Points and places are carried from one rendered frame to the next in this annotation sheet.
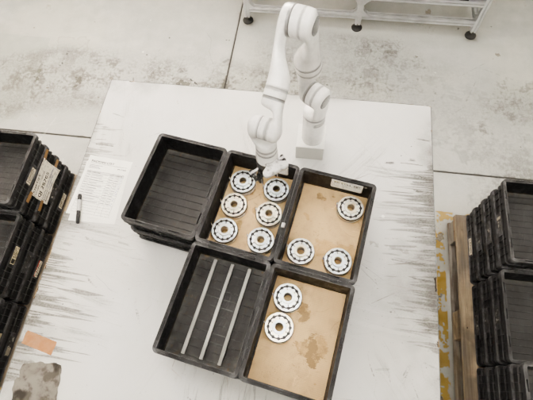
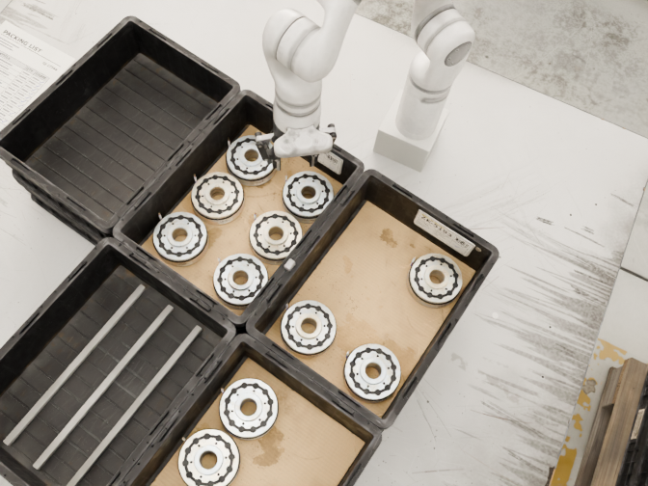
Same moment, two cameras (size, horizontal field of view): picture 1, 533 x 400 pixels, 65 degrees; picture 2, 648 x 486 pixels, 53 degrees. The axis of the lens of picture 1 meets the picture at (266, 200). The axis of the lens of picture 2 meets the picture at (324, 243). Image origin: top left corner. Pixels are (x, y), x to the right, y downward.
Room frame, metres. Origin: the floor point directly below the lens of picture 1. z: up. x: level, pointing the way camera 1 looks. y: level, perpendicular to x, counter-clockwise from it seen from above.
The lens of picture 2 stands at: (0.14, -0.14, 2.03)
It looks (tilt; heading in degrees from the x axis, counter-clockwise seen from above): 67 degrees down; 5
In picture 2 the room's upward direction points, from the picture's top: 10 degrees clockwise
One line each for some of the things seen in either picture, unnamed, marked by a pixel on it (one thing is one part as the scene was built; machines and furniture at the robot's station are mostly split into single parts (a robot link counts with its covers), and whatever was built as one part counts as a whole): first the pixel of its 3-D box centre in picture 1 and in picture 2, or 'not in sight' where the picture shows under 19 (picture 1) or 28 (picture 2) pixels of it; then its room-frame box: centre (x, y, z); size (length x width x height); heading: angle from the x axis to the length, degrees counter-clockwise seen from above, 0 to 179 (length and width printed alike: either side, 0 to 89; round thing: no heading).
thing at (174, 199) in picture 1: (178, 190); (125, 131); (0.76, 0.35, 0.87); 0.40 x 0.30 x 0.11; 159
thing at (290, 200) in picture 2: (276, 189); (308, 194); (0.73, -0.04, 0.86); 0.10 x 0.10 x 0.01
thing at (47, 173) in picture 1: (45, 181); not in sight; (1.12, 1.18, 0.41); 0.31 x 0.02 x 0.16; 168
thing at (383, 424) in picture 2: (326, 223); (376, 290); (0.54, -0.21, 0.92); 0.40 x 0.30 x 0.02; 159
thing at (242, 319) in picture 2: (249, 202); (243, 200); (0.65, 0.07, 0.92); 0.40 x 0.30 x 0.02; 159
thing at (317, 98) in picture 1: (316, 102); (440, 51); (1.00, -0.22, 1.04); 0.09 x 0.09 x 0.17; 44
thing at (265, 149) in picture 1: (262, 135); (294, 61); (0.72, -0.01, 1.27); 0.09 x 0.07 x 0.15; 63
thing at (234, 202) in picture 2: (234, 205); (217, 195); (0.68, 0.13, 0.86); 0.10 x 0.10 x 0.01
